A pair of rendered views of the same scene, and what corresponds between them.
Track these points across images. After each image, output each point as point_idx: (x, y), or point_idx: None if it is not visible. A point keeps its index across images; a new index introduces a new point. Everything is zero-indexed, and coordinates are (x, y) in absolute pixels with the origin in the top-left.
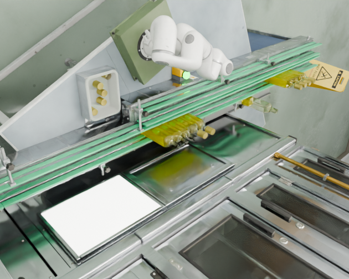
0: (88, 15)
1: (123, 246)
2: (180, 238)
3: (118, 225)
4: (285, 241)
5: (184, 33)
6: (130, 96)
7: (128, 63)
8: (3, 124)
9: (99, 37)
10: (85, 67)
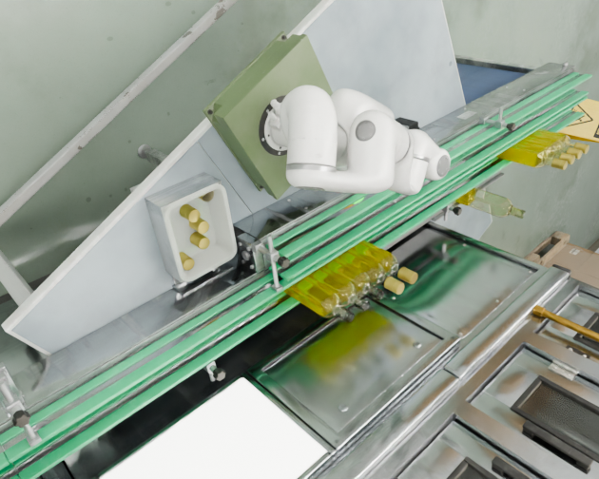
0: (172, 67)
1: None
2: None
3: None
4: None
5: (352, 111)
6: (253, 220)
7: (244, 163)
8: (13, 312)
9: (194, 102)
10: (162, 183)
